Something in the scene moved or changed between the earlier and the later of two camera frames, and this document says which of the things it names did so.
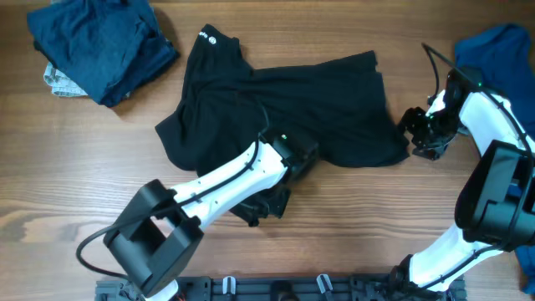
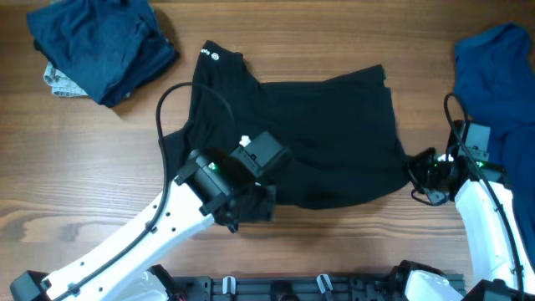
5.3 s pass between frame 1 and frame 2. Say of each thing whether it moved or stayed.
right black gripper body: moved
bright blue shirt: stayed
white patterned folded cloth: stayed
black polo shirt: moved
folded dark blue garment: stayed
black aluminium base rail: stayed
